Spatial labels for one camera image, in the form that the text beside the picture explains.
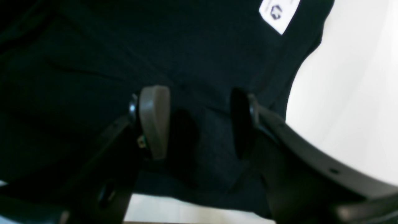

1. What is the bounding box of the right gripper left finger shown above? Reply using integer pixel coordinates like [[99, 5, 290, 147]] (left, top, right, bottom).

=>
[[1, 85, 171, 224]]

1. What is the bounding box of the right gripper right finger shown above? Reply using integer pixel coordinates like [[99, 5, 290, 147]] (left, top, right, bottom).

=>
[[230, 88, 397, 224]]

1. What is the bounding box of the black T-shirt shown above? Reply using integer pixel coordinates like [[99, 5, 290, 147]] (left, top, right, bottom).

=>
[[0, 0, 334, 218]]

